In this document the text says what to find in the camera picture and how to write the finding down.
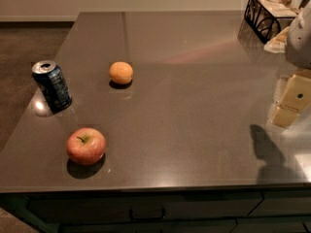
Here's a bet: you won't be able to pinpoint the dark cabinet drawer front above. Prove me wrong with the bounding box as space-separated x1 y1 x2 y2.
27 192 262 224

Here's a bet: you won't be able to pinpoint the orange fruit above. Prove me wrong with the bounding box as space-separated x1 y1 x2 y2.
109 62 133 84

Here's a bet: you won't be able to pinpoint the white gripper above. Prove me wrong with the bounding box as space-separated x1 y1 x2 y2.
271 0 311 128

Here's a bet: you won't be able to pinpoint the white napkin packets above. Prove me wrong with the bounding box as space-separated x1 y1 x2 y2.
263 27 290 53

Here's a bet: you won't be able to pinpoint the dark blue soda can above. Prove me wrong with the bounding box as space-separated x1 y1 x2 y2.
31 60 72 112

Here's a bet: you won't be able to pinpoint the red apple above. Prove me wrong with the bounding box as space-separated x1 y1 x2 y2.
66 128 106 166

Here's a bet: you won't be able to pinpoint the black wire napkin holder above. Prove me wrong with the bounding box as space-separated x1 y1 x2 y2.
244 0 298 44

